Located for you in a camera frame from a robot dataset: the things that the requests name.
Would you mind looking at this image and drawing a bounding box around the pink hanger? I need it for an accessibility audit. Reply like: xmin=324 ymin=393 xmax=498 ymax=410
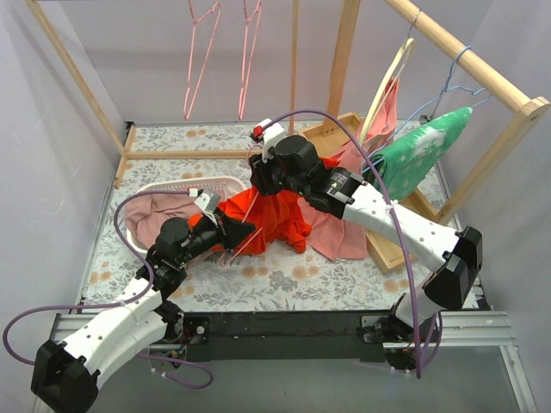
xmin=183 ymin=1 xmax=221 ymax=120
xmin=238 ymin=0 xmax=262 ymax=120
xmin=218 ymin=144 xmax=263 ymax=268

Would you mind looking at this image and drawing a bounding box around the orange t shirt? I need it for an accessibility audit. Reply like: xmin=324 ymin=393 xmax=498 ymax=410
xmin=188 ymin=157 xmax=341 ymax=256

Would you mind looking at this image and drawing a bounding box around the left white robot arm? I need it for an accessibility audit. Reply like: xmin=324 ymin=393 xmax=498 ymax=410
xmin=31 ymin=211 xmax=256 ymax=412

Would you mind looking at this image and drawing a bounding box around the green tie-dye shirt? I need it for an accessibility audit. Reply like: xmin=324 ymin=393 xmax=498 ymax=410
xmin=371 ymin=107 xmax=473 ymax=200

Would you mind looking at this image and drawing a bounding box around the cream wooden hanger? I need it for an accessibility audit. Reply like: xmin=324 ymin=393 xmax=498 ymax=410
xmin=357 ymin=15 xmax=418 ymax=144

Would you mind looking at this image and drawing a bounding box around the dusty pink garment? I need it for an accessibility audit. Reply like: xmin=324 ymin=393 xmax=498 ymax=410
xmin=124 ymin=194 xmax=200 ymax=249

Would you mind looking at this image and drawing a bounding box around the right wooden clothes rack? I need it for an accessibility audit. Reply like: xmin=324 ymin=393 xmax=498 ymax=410
xmin=291 ymin=1 xmax=550 ymax=274

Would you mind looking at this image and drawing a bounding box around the wooden clothes rack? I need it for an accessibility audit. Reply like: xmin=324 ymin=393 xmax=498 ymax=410
xmin=23 ymin=0 xmax=300 ymax=190
xmin=291 ymin=1 xmax=550 ymax=274

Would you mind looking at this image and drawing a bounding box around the white laundry basket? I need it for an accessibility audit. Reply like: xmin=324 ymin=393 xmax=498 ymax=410
xmin=127 ymin=176 xmax=246 ymax=255

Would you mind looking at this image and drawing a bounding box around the salmon pink garment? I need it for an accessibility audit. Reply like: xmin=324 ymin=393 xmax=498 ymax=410
xmin=298 ymin=77 xmax=399 ymax=261

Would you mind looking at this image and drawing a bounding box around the floral table mat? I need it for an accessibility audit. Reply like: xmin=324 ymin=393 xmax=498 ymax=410
xmin=81 ymin=122 xmax=481 ymax=313

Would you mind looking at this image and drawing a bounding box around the left wooden clothes rack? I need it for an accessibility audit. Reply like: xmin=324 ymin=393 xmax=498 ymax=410
xmin=23 ymin=0 xmax=300 ymax=190

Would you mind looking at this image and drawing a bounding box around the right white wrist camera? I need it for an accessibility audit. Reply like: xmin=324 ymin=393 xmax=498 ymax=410
xmin=251 ymin=118 xmax=287 ymax=163

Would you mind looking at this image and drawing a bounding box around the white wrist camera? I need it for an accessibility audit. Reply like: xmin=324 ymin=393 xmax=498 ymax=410
xmin=251 ymin=118 xmax=287 ymax=163
xmin=189 ymin=188 xmax=220 ymax=225

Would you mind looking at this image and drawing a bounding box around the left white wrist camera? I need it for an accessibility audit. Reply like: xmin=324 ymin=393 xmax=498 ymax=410
xmin=189 ymin=188 xmax=220 ymax=225

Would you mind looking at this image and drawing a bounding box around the blue wire hanger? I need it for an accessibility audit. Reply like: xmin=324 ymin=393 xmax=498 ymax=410
xmin=383 ymin=46 xmax=492 ymax=147

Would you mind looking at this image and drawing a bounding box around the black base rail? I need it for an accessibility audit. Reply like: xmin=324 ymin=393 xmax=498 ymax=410
xmin=169 ymin=311 xmax=416 ymax=371

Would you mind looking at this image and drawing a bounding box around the aluminium frame rail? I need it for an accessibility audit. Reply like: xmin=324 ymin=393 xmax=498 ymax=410
xmin=32 ymin=311 xmax=539 ymax=413

